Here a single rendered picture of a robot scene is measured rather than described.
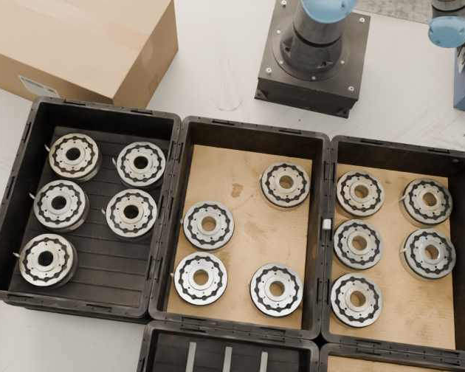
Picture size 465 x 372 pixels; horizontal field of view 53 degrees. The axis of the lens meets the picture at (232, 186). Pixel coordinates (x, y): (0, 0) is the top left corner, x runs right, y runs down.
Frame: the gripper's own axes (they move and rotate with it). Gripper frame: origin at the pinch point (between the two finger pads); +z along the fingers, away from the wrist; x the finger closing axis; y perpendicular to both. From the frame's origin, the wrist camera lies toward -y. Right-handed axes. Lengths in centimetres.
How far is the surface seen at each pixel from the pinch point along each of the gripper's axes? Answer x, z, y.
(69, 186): -80, -20, 61
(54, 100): -85, -28, 46
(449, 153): -6.5, -16.2, 35.6
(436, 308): -3, -7, 65
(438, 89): -4.6, 6.1, 4.5
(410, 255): -11, -11, 57
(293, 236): -34, -11, 58
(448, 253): -3, -10, 55
